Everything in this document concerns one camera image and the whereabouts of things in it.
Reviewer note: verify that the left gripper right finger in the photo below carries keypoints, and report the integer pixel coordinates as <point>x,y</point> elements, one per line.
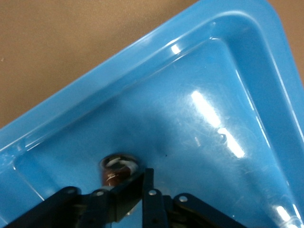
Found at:
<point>154,211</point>

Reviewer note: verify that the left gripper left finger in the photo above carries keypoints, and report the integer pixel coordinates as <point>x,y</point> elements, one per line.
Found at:
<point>95,209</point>

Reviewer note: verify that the dark cylindrical capacitor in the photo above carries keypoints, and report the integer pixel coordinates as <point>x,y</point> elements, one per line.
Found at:
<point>114,173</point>

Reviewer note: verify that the blue plastic tray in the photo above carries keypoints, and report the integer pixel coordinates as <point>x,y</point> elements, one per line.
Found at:
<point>190,118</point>

